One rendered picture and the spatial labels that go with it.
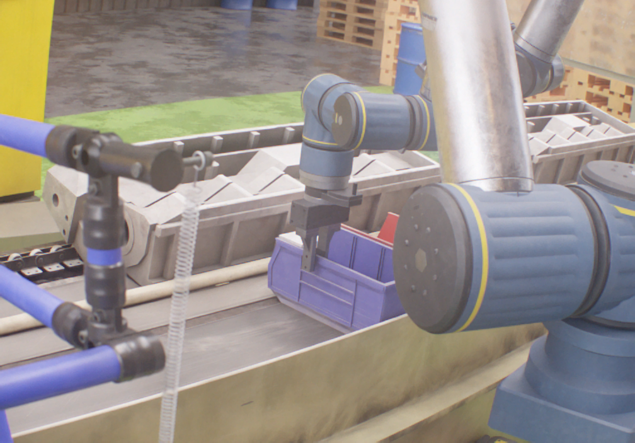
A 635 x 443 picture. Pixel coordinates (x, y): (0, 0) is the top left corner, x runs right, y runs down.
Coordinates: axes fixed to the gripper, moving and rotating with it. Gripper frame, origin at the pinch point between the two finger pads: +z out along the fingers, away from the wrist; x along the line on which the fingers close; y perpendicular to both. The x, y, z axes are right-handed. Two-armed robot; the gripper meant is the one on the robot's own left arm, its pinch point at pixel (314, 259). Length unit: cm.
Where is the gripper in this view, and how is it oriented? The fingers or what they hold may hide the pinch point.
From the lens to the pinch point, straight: 203.4
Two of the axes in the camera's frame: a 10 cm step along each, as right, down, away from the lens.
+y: -7.1, -2.9, 6.5
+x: -7.0, 1.5, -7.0
